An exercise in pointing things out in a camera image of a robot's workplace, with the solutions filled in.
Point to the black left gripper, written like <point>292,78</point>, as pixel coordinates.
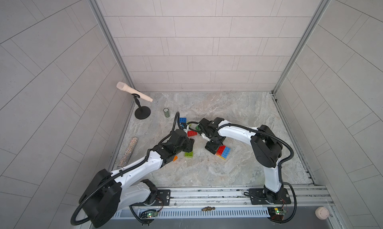
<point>189,145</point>

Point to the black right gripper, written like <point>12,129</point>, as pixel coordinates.
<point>210,147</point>

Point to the lime lego brick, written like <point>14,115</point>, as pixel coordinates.
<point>188,154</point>

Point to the red lego brick long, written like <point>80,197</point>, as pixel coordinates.
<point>220,149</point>

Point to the light blue lego brick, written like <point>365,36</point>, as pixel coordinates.
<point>226,151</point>

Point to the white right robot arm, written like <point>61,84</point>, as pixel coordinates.
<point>266,149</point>

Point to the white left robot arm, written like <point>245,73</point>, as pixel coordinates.
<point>109,192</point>

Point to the red lego brick left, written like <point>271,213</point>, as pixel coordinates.
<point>192,133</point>

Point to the green battery cell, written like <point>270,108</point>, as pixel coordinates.
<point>166,112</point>

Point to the black microphone stand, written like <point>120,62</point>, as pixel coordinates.
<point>142,112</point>

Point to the glittery silver stick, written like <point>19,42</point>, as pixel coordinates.
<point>128,152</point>

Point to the brass fitting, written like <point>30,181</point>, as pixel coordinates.
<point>208,208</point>

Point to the left circuit board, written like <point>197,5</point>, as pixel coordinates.
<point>149,214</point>

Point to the circuit board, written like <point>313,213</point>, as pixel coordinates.
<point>149,214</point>
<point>277,213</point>

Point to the beige microphone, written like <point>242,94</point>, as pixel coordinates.
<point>124,87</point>

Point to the right circuit board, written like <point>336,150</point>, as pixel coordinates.
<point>277,213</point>

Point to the pink round knob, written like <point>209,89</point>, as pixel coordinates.
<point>322,213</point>

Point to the metal corner profile left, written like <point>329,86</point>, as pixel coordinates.
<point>109,38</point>

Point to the metal corner profile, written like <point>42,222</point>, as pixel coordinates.
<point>303,41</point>
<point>109,38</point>

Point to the metal corner profile right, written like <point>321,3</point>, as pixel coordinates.
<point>303,41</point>

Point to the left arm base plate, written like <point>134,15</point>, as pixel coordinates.
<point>162,198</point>

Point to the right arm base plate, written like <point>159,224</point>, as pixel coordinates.
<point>265,196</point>

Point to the aluminium rail frame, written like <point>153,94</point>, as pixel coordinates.
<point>234,203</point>

